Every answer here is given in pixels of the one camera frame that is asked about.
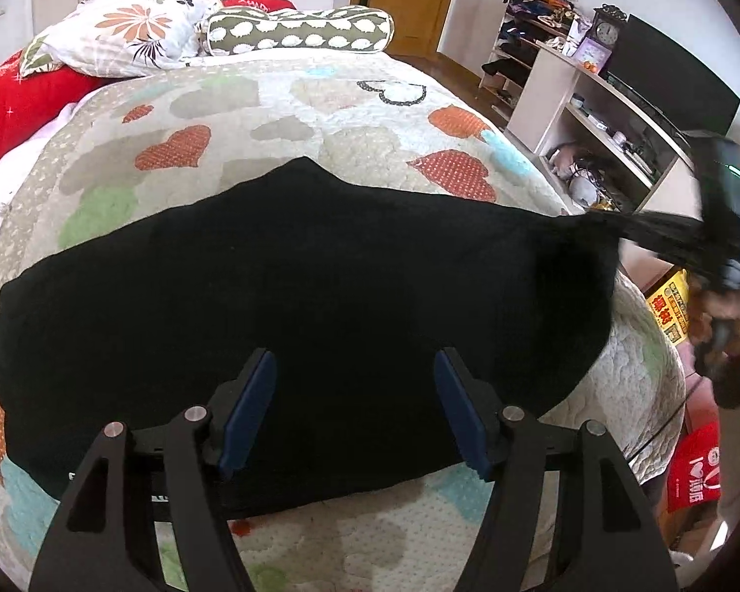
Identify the white television cabinet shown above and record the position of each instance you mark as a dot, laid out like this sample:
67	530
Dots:
549	98

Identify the black flat television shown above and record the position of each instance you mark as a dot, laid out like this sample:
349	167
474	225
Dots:
672	80

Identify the heart print quilt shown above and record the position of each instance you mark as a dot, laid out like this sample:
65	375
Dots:
345	111

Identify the wooden door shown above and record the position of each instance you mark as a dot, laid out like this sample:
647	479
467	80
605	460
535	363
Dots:
416	0

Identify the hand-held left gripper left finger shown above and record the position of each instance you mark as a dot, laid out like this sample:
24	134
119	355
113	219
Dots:
250	407

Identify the person's right hand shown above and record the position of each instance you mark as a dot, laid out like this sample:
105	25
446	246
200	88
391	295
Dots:
734	357

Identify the red printed bag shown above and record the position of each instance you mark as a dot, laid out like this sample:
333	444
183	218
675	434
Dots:
694	468

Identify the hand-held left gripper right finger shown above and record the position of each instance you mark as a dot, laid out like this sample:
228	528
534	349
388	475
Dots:
462	413

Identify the ornate table clock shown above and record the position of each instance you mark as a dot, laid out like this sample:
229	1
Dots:
607	31

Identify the red printed pillow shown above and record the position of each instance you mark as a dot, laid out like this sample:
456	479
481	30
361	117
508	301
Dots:
259	2
12	117

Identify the yellow printed box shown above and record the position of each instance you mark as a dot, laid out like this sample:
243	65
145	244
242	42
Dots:
669	314

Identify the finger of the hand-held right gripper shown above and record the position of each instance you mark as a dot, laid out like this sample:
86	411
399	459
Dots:
666	237

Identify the green patterned bolster pillow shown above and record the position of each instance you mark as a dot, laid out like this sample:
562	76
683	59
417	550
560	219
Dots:
296	31

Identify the purple picture card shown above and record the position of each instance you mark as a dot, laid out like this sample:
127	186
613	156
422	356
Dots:
591	57

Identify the black pants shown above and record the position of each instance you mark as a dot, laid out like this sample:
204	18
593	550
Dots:
314	271

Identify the shoe rack with shoes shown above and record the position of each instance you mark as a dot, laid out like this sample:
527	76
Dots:
518	43

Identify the white floral pillow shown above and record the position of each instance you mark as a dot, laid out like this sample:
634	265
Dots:
129	31

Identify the white bed sheet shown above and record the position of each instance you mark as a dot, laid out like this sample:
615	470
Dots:
0	197

